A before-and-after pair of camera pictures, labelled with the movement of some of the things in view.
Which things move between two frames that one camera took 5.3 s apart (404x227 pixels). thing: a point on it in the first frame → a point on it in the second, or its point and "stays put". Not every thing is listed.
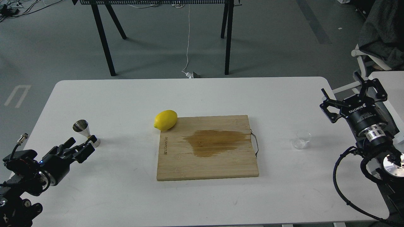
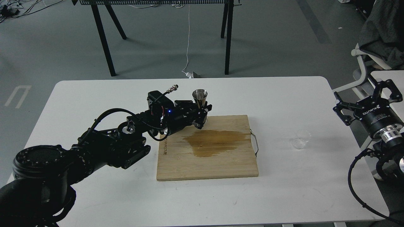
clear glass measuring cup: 302,137 stays put
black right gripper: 360,111 → 375,113
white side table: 392,82 stays put
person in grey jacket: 382,37 stays put
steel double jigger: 82,126 → 199,96
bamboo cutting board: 206,147 stays put
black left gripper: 56,165 → 175,119
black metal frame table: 98,5 stays put
